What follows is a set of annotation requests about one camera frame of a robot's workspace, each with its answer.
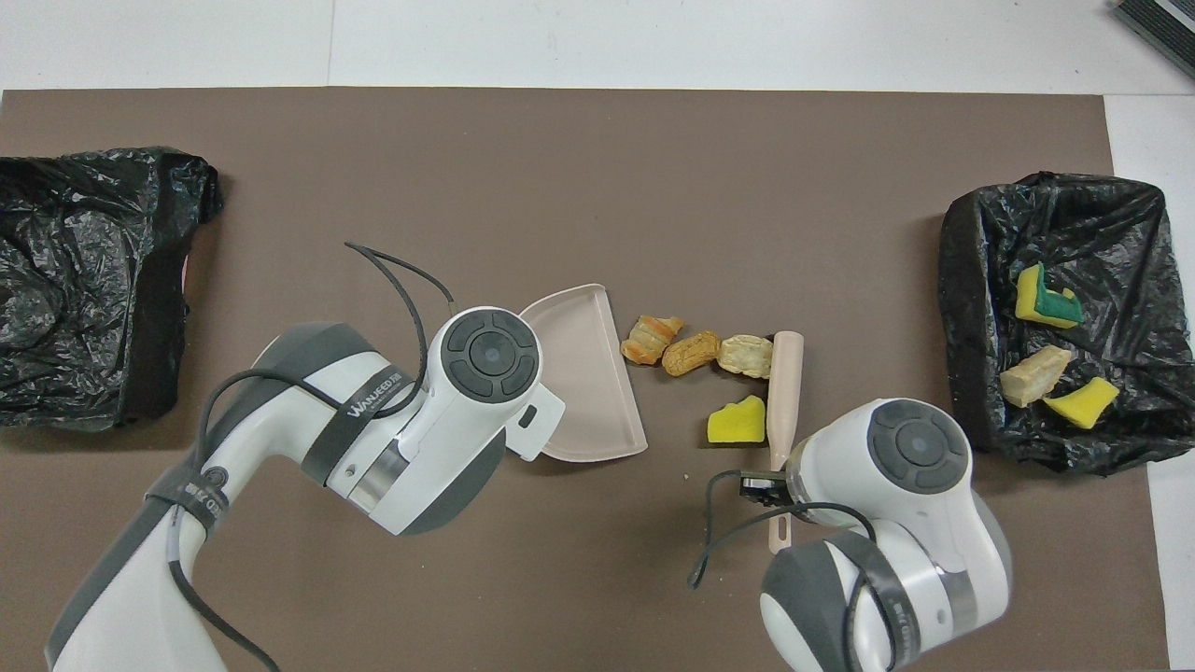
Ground striped croissant piece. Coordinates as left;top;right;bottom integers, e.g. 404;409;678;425
621;315;685;367

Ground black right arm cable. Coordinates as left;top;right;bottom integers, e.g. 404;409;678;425
688;469;879;672

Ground beige hand brush black bristles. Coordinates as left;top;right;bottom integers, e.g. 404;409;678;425
766;331;805;553

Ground pale bread piece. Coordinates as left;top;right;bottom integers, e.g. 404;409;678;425
717;334;774;379

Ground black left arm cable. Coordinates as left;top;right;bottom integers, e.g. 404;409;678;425
168;243;456;672

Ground beige plastic dustpan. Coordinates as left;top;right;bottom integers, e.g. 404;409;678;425
518;284;649;463

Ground brown peanut-shaped pastry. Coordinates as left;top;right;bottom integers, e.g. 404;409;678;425
663;330;722;377

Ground brown table mat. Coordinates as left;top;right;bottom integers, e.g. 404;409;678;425
0;87;1170;672

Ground black bag-lined bin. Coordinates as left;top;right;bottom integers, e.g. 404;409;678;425
0;147;223;432
938;172;1195;477

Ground yellow sponge piece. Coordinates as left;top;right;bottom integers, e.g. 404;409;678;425
707;396;766;445
1044;377;1119;429
1016;263;1084;329

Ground pale ridged bread chunk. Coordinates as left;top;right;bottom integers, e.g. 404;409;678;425
1001;345;1073;408

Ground dark grey ribbed panel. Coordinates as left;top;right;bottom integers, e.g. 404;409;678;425
1113;0;1195;80

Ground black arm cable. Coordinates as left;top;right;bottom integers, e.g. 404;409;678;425
688;469;879;672
168;243;456;672

